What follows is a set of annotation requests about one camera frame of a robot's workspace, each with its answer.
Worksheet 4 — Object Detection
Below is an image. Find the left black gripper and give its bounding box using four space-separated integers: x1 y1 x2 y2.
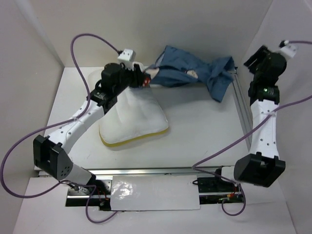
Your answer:
114 63 147 95

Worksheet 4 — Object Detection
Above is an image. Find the white pillow yellow edge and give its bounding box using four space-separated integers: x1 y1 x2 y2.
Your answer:
98 87 169 147

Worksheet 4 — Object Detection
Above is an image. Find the blue cartoon print pillowcase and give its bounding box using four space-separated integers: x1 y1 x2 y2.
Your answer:
145 45 235 102

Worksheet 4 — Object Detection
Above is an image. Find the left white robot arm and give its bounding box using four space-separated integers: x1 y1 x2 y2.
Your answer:
33 62 147 195

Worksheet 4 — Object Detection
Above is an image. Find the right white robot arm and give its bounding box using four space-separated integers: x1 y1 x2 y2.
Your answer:
234 42 296 187

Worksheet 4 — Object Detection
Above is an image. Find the white cover plate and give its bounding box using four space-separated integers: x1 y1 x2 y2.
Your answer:
110 175 200 211

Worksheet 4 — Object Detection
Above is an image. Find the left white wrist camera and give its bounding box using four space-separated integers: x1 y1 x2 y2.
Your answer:
117 49 136 70

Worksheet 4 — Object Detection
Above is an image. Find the aluminium side rail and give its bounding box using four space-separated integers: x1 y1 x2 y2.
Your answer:
230 70 255 149

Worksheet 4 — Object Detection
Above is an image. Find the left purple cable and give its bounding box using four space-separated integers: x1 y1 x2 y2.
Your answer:
0 34 125 224

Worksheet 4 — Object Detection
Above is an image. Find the purple cable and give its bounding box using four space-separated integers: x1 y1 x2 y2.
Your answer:
0 34 125 224
192 40 312 216

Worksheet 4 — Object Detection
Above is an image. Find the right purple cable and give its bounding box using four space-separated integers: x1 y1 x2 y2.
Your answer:
192 40 312 216

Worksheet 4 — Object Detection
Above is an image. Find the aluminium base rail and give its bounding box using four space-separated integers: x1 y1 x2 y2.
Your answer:
38 166 246 210

